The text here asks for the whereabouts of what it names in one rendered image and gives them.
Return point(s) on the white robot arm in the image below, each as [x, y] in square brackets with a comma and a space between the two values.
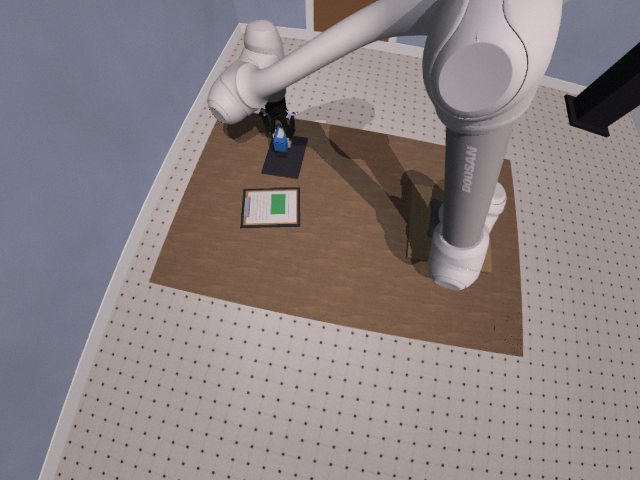
[481, 58]

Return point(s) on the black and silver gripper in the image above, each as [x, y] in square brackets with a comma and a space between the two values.
[282, 111]

